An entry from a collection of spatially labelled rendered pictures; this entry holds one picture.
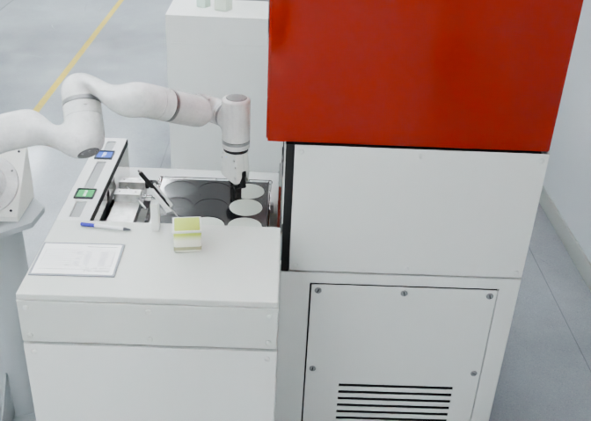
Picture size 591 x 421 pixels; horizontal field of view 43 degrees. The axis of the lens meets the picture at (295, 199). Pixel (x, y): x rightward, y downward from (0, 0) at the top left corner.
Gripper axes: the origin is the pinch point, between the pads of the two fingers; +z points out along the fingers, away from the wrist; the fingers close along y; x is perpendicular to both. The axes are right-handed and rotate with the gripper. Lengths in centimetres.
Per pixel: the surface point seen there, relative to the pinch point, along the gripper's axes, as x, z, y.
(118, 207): -32.6, 4.0, -15.2
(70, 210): -49, -4, -7
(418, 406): 37, 61, 55
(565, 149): 220, 51, -39
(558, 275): 178, 92, 1
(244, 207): -0.7, 2.0, 6.5
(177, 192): -14.3, 2.1, -12.1
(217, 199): -5.1, 2.0, -2.3
